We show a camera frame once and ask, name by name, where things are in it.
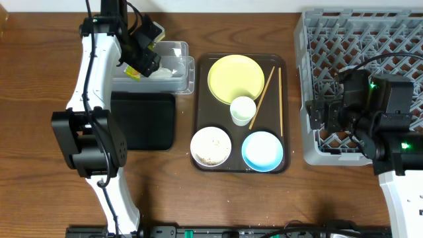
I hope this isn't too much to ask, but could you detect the white napkin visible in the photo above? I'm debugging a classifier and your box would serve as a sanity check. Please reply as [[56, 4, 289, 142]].
[[149, 67, 173, 79]]

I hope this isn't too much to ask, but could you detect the wooden chopstick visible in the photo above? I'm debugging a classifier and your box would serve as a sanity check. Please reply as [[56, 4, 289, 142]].
[[278, 67, 284, 137], [249, 66, 275, 130]]

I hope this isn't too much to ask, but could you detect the light blue bowl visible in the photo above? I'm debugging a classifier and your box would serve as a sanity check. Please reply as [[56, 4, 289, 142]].
[[241, 131, 284, 173]]

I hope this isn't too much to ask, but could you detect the white cup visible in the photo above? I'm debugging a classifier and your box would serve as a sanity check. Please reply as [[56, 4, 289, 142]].
[[229, 97, 256, 126]]

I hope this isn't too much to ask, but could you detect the yellow plate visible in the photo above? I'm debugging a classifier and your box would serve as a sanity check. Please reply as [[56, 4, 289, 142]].
[[208, 55, 265, 104]]

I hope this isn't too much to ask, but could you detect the white bowl with food scraps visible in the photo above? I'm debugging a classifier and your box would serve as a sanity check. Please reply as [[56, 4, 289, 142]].
[[190, 126, 232, 167]]

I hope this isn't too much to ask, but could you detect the green orange snack wrapper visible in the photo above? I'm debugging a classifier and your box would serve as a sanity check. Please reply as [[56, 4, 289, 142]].
[[124, 65, 141, 81]]

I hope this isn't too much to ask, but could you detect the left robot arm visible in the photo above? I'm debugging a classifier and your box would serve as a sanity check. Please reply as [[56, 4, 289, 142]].
[[51, 0, 165, 237]]

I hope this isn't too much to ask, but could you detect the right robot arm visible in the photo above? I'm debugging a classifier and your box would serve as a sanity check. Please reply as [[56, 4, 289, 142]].
[[305, 69, 422, 237]]

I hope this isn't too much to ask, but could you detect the clear plastic waste bin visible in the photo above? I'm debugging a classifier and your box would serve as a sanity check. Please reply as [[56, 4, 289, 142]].
[[112, 41, 195, 95]]

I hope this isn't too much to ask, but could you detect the black food waste tray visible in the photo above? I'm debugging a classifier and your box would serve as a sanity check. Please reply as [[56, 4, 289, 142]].
[[111, 92, 176, 151]]

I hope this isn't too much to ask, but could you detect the grey dishwasher rack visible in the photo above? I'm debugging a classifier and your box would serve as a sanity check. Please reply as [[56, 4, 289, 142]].
[[294, 9, 422, 166]]

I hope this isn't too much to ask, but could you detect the dark brown serving tray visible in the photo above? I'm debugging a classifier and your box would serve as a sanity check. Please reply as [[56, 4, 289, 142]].
[[190, 54, 290, 174]]

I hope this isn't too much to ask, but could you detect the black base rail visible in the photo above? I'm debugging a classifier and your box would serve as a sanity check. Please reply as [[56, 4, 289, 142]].
[[65, 225, 393, 238]]

